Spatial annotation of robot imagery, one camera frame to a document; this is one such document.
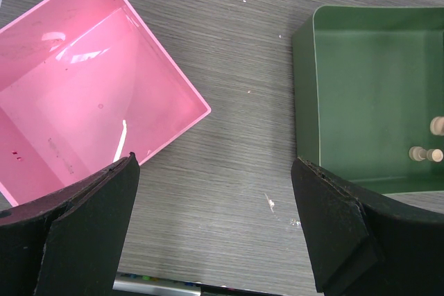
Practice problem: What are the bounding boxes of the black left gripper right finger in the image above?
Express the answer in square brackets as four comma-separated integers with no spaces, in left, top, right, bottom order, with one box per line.
[291,159,443,295]

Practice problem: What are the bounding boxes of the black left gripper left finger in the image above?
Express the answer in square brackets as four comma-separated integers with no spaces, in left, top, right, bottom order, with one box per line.
[1,153,140,295]

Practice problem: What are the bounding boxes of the green plastic tray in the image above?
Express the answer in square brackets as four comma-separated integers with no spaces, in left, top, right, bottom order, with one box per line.
[292,6,443,194]

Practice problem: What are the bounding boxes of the pink plastic box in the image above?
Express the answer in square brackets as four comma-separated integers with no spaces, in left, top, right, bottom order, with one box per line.
[1,0,211,206]

